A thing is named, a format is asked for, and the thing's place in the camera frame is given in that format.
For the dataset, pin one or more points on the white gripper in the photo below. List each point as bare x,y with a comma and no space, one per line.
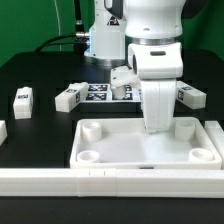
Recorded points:
157,96

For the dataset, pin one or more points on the white marker base plate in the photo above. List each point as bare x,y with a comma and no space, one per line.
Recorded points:
101,93

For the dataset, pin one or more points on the white fence bar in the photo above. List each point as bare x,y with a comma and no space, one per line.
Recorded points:
216,134
112,182

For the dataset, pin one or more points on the white front fence bar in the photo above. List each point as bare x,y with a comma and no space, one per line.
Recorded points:
112,182

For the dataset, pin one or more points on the white right fence bar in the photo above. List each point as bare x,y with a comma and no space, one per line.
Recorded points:
216,134

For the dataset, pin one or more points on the white desk top tray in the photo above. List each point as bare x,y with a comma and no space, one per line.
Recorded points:
124,143

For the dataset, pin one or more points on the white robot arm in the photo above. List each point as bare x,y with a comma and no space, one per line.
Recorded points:
139,40

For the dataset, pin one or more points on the white left fence block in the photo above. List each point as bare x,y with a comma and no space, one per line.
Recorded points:
3,131

